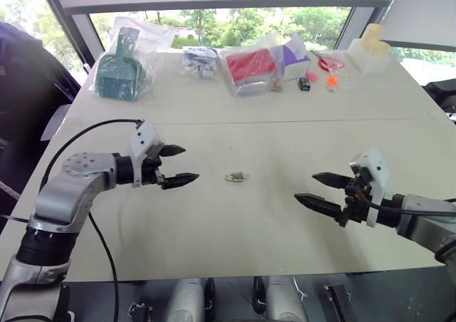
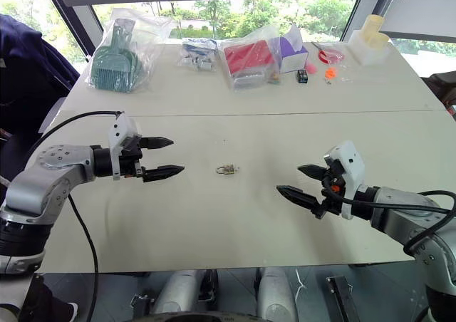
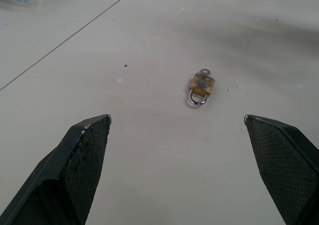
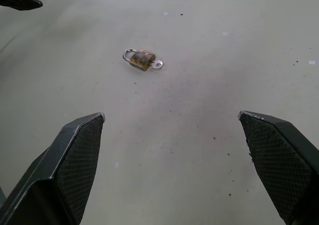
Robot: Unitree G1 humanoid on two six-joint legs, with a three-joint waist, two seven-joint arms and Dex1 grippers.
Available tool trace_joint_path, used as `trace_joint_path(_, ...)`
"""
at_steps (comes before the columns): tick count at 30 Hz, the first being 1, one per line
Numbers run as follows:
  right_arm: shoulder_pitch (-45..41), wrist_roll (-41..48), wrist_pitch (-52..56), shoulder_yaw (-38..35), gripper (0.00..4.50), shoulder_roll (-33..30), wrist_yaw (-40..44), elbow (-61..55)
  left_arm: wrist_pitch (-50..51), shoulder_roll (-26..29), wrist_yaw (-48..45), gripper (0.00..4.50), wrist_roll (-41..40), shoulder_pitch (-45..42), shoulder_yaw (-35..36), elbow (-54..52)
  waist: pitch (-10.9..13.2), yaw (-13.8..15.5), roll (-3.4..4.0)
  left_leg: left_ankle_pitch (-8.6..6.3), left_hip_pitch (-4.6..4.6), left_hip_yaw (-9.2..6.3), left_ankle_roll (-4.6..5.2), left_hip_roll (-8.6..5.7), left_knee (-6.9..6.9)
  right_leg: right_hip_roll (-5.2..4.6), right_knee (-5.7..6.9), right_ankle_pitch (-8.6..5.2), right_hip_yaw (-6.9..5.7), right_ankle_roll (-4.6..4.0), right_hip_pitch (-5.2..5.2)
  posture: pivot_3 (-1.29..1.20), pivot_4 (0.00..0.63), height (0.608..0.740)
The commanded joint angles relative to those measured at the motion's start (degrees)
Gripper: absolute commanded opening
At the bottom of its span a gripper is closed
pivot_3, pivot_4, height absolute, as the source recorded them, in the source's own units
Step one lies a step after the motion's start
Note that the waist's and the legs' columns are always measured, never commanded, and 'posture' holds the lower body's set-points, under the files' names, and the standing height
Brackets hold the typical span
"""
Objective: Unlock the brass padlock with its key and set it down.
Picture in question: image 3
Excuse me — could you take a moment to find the small brass padlock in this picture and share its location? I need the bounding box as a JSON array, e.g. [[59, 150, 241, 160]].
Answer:
[[188, 73, 215, 106]]

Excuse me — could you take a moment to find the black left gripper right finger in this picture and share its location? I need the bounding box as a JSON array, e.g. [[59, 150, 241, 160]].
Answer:
[[243, 114, 319, 225]]

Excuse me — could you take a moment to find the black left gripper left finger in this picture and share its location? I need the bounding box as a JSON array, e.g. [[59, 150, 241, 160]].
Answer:
[[0, 113, 113, 225]]

